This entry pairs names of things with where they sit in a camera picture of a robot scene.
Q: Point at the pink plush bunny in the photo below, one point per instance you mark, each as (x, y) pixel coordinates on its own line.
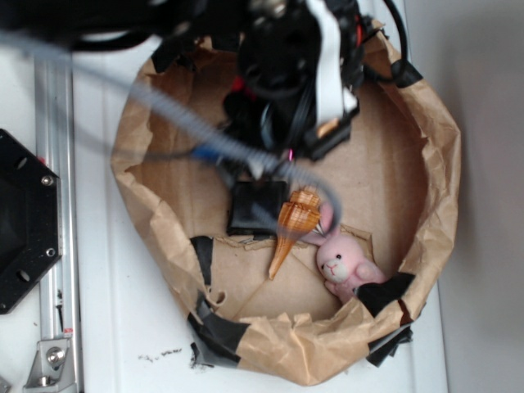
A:
(340, 259)

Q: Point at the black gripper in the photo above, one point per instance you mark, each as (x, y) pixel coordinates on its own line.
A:
(303, 60)

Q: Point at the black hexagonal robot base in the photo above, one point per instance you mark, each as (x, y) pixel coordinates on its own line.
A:
(30, 243)

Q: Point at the aluminium extrusion rail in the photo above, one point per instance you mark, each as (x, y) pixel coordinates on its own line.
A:
(55, 144)

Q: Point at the black square leather pouch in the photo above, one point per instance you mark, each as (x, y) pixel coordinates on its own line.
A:
(255, 207)

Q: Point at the orange spiral seashell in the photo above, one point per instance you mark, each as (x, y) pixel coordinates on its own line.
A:
(297, 217)

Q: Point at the metal corner bracket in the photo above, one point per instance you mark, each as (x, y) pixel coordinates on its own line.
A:
(53, 369)

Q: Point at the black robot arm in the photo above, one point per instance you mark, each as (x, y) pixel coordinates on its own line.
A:
(96, 26)

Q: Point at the red paper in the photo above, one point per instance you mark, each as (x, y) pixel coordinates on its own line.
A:
(239, 86)

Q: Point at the white tray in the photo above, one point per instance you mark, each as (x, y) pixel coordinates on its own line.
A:
(134, 337)

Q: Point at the brown paper bag bin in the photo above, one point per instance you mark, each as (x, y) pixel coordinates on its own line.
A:
(398, 182)

